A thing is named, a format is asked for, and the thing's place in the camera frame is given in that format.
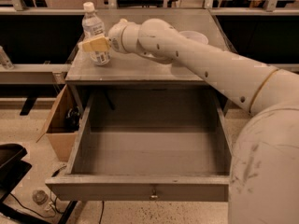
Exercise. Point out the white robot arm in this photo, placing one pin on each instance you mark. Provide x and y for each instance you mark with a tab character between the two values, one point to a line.
264	180

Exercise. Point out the brass drawer knob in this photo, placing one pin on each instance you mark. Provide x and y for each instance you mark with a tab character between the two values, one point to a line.
154	196

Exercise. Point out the black chair base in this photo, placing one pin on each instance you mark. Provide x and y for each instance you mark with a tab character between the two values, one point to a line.
12	167

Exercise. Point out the open grey top drawer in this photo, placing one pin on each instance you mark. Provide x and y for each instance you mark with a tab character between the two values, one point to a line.
131	142

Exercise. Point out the brown cardboard box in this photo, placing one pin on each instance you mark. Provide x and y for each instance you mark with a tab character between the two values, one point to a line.
55	129

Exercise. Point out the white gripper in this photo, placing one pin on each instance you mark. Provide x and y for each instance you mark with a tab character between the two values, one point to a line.
115	37

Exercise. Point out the white ceramic bowl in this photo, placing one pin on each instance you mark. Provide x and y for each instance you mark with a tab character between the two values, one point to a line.
195	36

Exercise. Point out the grey wooden cabinet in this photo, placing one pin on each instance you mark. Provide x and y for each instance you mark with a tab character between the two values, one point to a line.
130	69

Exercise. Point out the clear round floor object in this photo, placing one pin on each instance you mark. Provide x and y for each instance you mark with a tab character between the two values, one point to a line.
39	196

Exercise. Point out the clear plastic water bottle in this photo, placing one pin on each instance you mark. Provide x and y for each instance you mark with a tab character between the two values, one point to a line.
93	25

